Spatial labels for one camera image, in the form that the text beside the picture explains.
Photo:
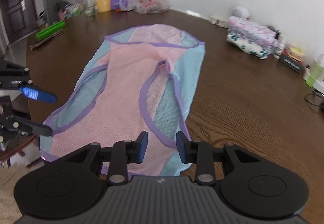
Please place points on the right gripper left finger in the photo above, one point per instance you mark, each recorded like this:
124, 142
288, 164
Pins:
120, 155

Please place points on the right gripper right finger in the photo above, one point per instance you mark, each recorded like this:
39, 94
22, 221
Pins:
203, 155

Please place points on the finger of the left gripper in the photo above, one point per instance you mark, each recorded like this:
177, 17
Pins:
18, 78
37, 128

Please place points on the pink blue mesh garment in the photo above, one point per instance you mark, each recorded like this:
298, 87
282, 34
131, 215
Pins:
140, 79

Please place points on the dark brown door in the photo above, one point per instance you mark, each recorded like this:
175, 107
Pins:
19, 17

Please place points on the green flat box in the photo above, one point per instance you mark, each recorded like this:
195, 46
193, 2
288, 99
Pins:
50, 30

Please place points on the glass jar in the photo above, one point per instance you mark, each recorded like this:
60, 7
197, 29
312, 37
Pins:
89, 7

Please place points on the white blue-flower folded cloth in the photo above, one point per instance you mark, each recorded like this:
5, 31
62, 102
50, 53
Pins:
248, 46

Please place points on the dark box with text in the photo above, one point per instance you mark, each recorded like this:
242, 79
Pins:
291, 63

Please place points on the purple tissue pack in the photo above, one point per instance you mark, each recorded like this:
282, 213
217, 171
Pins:
120, 5

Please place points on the purple floral folded cloth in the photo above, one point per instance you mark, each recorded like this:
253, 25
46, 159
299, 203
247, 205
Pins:
252, 31

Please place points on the small white bottle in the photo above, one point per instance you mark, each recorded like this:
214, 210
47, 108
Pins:
279, 48

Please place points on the stack of snack packets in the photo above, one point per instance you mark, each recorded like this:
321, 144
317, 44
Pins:
295, 53

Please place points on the green spray bottle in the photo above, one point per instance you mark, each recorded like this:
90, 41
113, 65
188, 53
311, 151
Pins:
315, 71

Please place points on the white round speaker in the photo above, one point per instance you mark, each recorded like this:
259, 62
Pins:
241, 12

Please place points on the red-print plastic bag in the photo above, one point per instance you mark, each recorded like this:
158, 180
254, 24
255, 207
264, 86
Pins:
151, 6

